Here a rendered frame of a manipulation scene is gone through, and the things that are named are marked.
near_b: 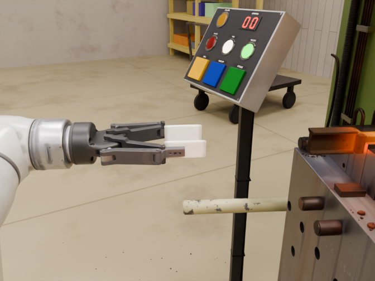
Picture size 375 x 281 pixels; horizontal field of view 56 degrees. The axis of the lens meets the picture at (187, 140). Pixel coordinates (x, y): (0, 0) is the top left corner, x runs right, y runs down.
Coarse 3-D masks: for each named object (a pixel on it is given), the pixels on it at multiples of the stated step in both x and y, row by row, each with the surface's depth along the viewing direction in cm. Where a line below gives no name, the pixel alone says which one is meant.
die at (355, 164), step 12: (372, 144) 63; (336, 156) 75; (348, 156) 70; (360, 156) 66; (372, 156) 62; (348, 168) 70; (360, 168) 66; (372, 168) 62; (360, 180) 66; (372, 180) 62; (372, 192) 62
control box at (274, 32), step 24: (216, 24) 121; (240, 24) 111; (264, 24) 102; (288, 24) 99; (216, 48) 117; (240, 48) 107; (264, 48) 99; (288, 48) 102; (264, 72) 100; (240, 96) 100; (264, 96) 104
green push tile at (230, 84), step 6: (228, 72) 107; (234, 72) 104; (240, 72) 102; (228, 78) 106; (234, 78) 103; (240, 78) 102; (222, 84) 107; (228, 84) 105; (234, 84) 103; (240, 84) 102; (222, 90) 108; (228, 90) 104; (234, 90) 102
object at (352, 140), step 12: (312, 132) 64; (324, 132) 63; (336, 132) 63; (348, 132) 63; (360, 132) 65; (372, 132) 66; (312, 144) 65; (324, 144) 65; (336, 144) 65; (348, 144) 65; (360, 144) 63
